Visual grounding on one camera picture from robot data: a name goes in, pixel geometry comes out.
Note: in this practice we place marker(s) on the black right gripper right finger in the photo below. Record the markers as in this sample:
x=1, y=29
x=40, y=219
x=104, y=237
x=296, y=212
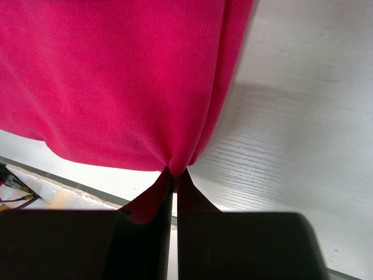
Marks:
x=213, y=244

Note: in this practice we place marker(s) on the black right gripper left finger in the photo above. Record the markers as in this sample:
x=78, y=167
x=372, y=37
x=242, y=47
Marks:
x=129, y=243

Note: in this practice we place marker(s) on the pink t-shirt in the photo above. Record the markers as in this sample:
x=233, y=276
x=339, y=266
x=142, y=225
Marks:
x=127, y=84

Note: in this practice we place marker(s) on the white front cover board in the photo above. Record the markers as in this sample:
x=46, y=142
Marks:
x=56, y=195

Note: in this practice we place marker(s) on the aluminium front rail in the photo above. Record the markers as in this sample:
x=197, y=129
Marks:
x=125, y=189

